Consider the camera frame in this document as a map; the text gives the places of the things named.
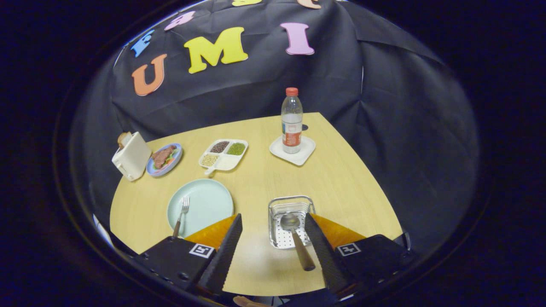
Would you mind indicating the light green round plate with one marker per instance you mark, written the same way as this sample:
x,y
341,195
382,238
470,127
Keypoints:
x,y
207,204

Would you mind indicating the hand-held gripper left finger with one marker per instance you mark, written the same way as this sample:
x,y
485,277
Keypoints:
x,y
226,256

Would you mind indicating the clear plastic water bottle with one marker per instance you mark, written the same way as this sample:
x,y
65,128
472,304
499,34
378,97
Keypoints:
x,y
292,128

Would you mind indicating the meat and vegetable serving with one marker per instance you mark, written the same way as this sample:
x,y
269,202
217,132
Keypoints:
x,y
161,155

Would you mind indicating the white toaster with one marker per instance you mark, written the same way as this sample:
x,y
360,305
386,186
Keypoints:
x,y
132,160

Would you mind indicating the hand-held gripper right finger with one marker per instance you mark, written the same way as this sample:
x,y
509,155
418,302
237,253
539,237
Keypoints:
x,y
328,260

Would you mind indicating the black backdrop cloth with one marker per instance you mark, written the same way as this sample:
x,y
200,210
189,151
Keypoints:
x,y
341,76

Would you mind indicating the green mung beans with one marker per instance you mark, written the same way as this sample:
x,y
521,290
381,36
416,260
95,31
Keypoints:
x,y
236,148

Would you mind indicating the dark brown beans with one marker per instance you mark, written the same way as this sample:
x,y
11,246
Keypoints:
x,y
219,146

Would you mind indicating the white square coaster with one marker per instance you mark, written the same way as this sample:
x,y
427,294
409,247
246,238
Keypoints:
x,y
305,153

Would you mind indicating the toasted bread slice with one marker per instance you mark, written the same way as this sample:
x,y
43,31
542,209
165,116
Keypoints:
x,y
123,138

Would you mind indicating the pale yellow beans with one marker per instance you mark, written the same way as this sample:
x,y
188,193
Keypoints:
x,y
209,160

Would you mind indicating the small blue plate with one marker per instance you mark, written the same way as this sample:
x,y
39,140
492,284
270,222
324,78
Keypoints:
x,y
175,162

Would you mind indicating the white divided dish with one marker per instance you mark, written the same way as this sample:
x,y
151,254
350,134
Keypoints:
x,y
228,163

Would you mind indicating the white flat object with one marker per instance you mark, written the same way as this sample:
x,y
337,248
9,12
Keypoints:
x,y
102,230

